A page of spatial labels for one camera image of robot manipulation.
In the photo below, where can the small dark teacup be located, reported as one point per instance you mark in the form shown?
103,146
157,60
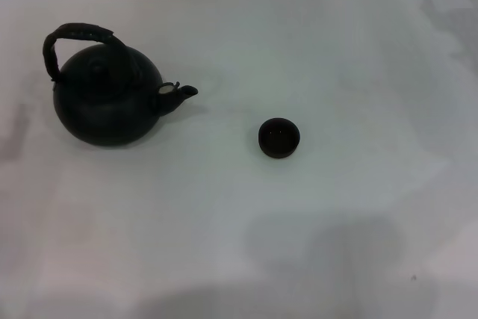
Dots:
279,139

